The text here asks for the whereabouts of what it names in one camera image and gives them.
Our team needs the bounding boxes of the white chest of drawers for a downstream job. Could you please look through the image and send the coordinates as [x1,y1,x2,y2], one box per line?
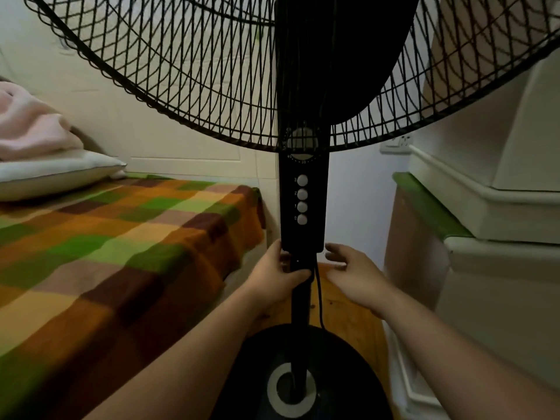
[383,0,560,420]

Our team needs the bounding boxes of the white pillow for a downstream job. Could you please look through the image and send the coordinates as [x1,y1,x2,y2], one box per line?
[0,149,128,202]

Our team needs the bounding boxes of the black fan power cord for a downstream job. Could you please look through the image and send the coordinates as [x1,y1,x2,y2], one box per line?
[314,262,327,331]

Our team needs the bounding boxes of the pink blanket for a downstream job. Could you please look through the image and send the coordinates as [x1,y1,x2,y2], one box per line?
[0,80,85,162]

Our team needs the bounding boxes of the green panel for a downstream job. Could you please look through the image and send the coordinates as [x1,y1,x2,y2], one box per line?
[392,171,474,241]

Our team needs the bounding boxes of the person's right forearm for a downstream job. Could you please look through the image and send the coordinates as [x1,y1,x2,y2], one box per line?
[378,286,560,420]

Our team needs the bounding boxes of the person's right hand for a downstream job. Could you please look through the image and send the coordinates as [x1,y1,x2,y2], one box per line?
[324,243,394,320]

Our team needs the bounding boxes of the bed with plaid blanket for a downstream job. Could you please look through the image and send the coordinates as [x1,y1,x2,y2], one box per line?
[0,0,281,258]

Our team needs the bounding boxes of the person's left hand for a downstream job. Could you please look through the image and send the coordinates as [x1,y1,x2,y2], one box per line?
[244,239,312,313]

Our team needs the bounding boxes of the white wall socket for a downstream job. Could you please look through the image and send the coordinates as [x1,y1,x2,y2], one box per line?
[379,134,414,155]

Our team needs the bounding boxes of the black fan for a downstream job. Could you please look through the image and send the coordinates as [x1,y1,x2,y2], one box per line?
[17,0,560,420]

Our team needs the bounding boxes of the person's left forearm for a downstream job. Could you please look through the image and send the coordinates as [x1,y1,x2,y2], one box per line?
[83,288,268,420]

